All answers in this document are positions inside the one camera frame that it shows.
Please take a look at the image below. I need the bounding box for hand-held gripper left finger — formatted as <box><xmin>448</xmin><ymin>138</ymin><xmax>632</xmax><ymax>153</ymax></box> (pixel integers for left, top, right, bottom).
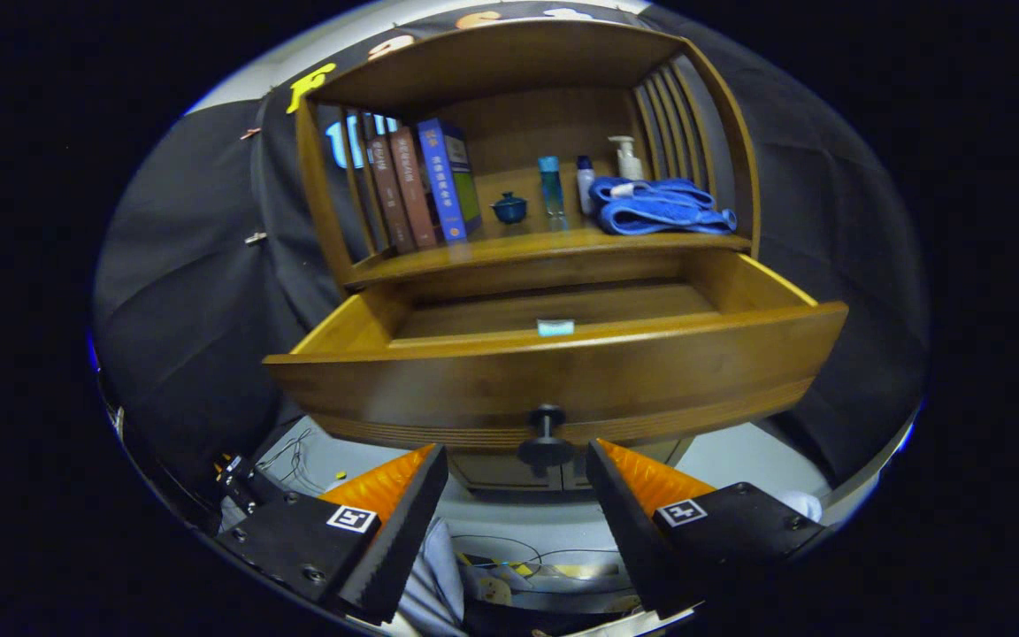
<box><xmin>213</xmin><ymin>442</ymin><xmax>449</xmax><ymax>625</ymax></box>

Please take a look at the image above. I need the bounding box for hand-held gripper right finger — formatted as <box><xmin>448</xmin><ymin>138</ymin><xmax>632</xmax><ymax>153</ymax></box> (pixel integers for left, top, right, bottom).
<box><xmin>585</xmin><ymin>438</ymin><xmax>829</xmax><ymax>620</ymax></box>

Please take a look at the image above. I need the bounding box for wooden drawer with black knob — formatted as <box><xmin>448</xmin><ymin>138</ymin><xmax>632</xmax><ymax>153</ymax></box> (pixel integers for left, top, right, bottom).
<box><xmin>262</xmin><ymin>250</ymin><xmax>850</xmax><ymax>468</ymax></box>

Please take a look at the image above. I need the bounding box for wooden countertop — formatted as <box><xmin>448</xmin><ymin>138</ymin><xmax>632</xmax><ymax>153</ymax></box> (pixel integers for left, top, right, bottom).
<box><xmin>341</xmin><ymin>208</ymin><xmax>754</xmax><ymax>288</ymax></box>

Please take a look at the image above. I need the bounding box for wooden cabinet with shelf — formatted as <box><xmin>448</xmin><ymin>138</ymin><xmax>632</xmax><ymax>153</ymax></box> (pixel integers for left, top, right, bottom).
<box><xmin>293</xmin><ymin>19</ymin><xmax>762</xmax><ymax>494</ymax></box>

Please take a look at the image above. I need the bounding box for person's light blue clothing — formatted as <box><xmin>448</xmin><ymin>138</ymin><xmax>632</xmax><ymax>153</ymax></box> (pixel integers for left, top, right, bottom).
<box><xmin>399</xmin><ymin>518</ymin><xmax>466</xmax><ymax>637</ymax></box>

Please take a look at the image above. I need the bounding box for black backdrop cloth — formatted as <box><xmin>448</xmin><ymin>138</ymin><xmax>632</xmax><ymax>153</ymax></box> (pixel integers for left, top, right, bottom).
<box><xmin>92</xmin><ymin>0</ymin><xmax>931</xmax><ymax>532</ymax></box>

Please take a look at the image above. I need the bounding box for folded blue towel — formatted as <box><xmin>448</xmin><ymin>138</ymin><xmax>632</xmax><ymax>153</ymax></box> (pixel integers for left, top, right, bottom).
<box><xmin>588</xmin><ymin>176</ymin><xmax>738</xmax><ymax>236</ymax></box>

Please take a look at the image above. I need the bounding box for dark brown book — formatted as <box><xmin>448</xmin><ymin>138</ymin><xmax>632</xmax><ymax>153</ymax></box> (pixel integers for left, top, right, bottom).
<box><xmin>366</xmin><ymin>134</ymin><xmax>416</xmax><ymax>256</ymax></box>

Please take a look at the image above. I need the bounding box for blue lidded teacup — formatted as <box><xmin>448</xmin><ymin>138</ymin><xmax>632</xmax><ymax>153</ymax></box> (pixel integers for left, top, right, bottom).
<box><xmin>490</xmin><ymin>191</ymin><xmax>529</xmax><ymax>225</ymax></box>

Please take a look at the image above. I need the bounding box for reddish brown book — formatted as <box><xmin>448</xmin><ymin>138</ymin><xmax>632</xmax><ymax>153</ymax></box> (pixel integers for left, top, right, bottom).
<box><xmin>388</xmin><ymin>127</ymin><xmax>440</xmax><ymax>250</ymax></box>

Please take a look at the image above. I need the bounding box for small white blue-capped bottle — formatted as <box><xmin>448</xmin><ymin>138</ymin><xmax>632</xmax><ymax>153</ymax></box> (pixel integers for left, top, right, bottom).
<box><xmin>575</xmin><ymin>156</ymin><xmax>597</xmax><ymax>217</ymax></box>

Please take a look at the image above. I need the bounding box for clear blue bottle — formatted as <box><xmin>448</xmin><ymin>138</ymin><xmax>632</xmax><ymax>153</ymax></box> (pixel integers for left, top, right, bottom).
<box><xmin>538</xmin><ymin>156</ymin><xmax>567</xmax><ymax>233</ymax></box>

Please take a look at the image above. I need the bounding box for blue book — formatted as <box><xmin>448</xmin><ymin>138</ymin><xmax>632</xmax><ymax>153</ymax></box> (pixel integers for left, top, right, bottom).
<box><xmin>417</xmin><ymin>118</ymin><xmax>483</xmax><ymax>245</ymax></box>

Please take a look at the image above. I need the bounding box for white pump bottle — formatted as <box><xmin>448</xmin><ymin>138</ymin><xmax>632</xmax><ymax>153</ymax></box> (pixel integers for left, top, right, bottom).
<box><xmin>608</xmin><ymin>135</ymin><xmax>644</xmax><ymax>182</ymax></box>

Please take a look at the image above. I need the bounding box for black cable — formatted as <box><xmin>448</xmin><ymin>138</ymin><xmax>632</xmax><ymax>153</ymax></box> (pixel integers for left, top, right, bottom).
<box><xmin>452</xmin><ymin>533</ymin><xmax>630</xmax><ymax>576</ymax></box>

